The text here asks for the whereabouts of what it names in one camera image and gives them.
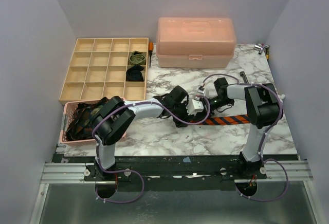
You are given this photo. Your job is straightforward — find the pink plastic storage box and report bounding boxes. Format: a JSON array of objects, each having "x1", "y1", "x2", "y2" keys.
[{"x1": 156, "y1": 17, "x2": 236, "y2": 68}]

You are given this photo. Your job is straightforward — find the silver socket tool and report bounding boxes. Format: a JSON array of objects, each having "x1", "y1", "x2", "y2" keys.
[{"x1": 254, "y1": 43, "x2": 269, "y2": 54}]

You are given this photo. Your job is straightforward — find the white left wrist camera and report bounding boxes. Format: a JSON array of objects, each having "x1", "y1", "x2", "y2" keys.
[{"x1": 186, "y1": 99, "x2": 204, "y2": 115}]

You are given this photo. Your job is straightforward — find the orange navy striped tie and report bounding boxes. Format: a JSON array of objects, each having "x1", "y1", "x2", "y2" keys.
[{"x1": 199, "y1": 115, "x2": 250, "y2": 126}]

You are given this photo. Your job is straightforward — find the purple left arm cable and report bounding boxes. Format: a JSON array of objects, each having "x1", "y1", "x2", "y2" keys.
[{"x1": 92, "y1": 95, "x2": 211, "y2": 204}]

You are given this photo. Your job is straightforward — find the yellow black tool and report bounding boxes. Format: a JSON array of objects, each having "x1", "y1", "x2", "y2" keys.
[{"x1": 265, "y1": 47, "x2": 269, "y2": 61}]

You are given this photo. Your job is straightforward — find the metal crank handle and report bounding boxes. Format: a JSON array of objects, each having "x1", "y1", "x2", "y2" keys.
[{"x1": 240, "y1": 71, "x2": 249, "y2": 84}]

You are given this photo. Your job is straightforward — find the rolled black tie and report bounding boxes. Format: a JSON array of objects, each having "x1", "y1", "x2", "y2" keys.
[{"x1": 126, "y1": 65, "x2": 144, "y2": 82}]

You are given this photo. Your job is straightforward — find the wooden compartment tray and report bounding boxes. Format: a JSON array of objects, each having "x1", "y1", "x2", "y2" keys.
[{"x1": 59, "y1": 38, "x2": 150, "y2": 104}]

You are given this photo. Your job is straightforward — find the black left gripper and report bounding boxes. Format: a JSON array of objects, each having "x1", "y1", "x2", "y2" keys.
[{"x1": 171, "y1": 101, "x2": 195, "y2": 128}]

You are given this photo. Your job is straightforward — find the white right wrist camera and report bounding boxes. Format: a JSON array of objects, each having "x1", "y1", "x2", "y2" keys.
[{"x1": 197, "y1": 84, "x2": 208, "y2": 97}]

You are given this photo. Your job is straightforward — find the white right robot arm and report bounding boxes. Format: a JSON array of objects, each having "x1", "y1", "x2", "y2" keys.
[{"x1": 196, "y1": 78, "x2": 283, "y2": 179}]

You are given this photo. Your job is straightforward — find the pink plastic basket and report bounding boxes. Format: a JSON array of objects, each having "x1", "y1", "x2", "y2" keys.
[{"x1": 59, "y1": 100, "x2": 97, "y2": 147}]

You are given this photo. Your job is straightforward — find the aluminium extrusion frame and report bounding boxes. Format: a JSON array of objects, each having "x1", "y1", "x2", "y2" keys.
[{"x1": 40, "y1": 155, "x2": 321, "y2": 220}]

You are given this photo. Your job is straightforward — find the rolled green tie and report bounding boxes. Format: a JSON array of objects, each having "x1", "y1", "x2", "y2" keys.
[{"x1": 129, "y1": 51, "x2": 147, "y2": 66}]

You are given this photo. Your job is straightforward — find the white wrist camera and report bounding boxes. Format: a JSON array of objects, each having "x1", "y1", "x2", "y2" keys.
[
  {"x1": 186, "y1": 99, "x2": 204, "y2": 115},
  {"x1": 197, "y1": 84, "x2": 208, "y2": 97}
]

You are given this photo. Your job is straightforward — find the pile of patterned ties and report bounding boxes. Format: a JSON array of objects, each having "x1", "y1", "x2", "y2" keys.
[{"x1": 65, "y1": 97, "x2": 108, "y2": 141}]

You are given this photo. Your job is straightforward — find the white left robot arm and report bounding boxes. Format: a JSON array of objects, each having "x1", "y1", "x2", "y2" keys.
[{"x1": 90, "y1": 86, "x2": 192, "y2": 180}]

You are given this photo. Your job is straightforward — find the orange handled screwdriver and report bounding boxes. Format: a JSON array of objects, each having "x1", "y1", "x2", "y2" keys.
[{"x1": 148, "y1": 42, "x2": 154, "y2": 67}]

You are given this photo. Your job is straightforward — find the black mounting rail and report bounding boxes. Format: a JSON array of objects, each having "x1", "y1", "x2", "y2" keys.
[{"x1": 52, "y1": 154, "x2": 297, "y2": 193}]

